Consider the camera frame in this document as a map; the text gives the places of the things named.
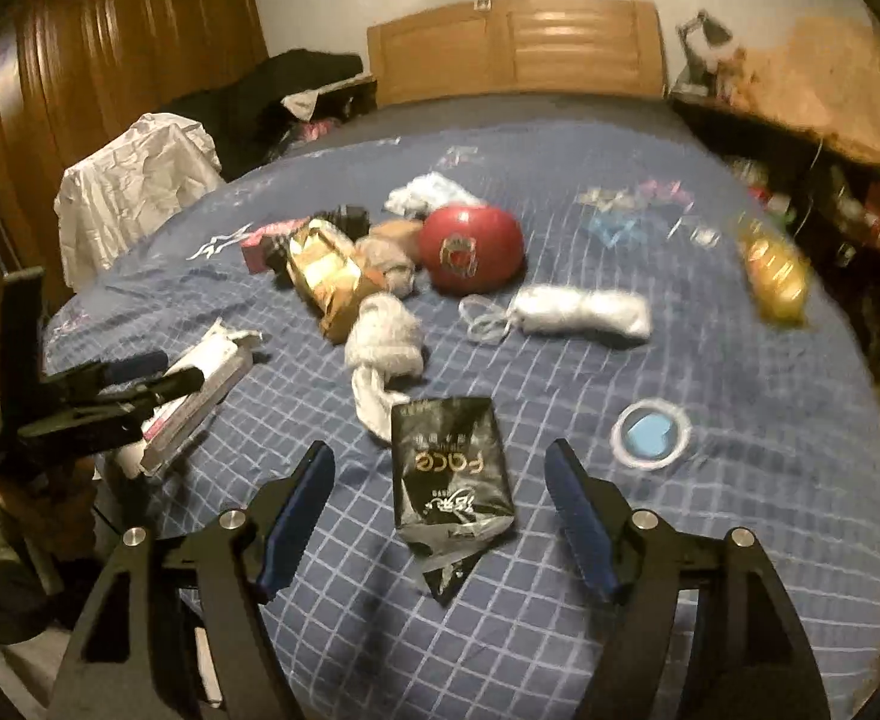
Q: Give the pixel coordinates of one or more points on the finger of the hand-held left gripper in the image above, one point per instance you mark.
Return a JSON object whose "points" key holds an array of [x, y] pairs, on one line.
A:
{"points": [[136, 364], [174, 385]]}

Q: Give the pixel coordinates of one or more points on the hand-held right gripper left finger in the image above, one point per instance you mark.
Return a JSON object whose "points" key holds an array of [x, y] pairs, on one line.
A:
{"points": [[297, 517]]}

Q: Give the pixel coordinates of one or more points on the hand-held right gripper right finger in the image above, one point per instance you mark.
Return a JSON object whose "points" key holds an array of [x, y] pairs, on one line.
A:
{"points": [[582, 525]]}

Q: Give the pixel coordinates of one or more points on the white carton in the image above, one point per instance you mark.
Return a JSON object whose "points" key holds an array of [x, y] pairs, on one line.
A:
{"points": [[215, 367]]}

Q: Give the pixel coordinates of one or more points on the black foil packet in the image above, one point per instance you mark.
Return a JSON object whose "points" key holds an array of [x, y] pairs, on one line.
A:
{"points": [[451, 465]]}

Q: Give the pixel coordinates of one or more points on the white face mask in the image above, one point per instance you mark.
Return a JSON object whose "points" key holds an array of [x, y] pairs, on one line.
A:
{"points": [[582, 313]]}

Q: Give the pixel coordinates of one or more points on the blue checked blanket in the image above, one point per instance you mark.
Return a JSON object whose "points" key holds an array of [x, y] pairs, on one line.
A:
{"points": [[710, 540]]}

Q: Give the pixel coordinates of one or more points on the red carton box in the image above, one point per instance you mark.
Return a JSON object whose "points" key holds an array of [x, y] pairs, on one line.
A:
{"points": [[267, 240]]}

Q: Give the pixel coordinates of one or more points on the white crumpled cloth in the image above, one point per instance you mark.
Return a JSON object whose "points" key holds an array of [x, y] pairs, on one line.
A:
{"points": [[132, 180]]}

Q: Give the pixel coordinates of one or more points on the gold snack packet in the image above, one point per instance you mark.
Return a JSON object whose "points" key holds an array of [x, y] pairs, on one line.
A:
{"points": [[327, 270]]}

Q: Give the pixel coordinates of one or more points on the white sock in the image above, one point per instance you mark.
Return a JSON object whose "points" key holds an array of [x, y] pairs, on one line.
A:
{"points": [[384, 334]]}

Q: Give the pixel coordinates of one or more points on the small black packet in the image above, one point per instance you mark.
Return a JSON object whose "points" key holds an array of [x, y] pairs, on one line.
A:
{"points": [[342, 219]]}

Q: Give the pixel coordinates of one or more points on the grey rolled sock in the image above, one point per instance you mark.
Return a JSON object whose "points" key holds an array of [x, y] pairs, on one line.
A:
{"points": [[389, 264]]}

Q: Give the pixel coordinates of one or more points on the brown sponge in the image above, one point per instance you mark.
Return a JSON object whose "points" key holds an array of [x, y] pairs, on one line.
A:
{"points": [[399, 231]]}

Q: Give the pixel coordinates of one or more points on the black clothing pile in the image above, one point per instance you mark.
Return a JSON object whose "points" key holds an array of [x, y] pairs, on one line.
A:
{"points": [[252, 105]]}

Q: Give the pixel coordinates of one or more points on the red apple with sticker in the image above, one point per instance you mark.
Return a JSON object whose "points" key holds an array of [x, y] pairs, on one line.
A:
{"points": [[470, 247]]}

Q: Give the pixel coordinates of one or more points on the small white cloth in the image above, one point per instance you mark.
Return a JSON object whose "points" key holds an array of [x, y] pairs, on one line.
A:
{"points": [[301, 101]]}

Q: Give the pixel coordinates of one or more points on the wooden wardrobe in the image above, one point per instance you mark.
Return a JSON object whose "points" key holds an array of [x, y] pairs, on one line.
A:
{"points": [[110, 52]]}

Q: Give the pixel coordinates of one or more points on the white crumpled tissue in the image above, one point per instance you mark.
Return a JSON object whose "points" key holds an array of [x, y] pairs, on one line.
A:
{"points": [[425, 191]]}

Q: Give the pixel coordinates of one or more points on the yellow snack packet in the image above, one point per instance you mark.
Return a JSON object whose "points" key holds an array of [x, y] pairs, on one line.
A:
{"points": [[774, 270]]}

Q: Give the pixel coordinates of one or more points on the dark cluttered desk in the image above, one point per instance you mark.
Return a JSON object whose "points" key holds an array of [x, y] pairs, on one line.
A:
{"points": [[860, 240]]}

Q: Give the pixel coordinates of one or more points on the wooden headboard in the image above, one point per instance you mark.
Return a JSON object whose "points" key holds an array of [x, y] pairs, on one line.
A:
{"points": [[515, 45]]}

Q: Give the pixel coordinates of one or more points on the orange cloth pile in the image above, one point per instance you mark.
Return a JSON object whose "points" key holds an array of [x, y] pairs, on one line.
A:
{"points": [[823, 82]]}

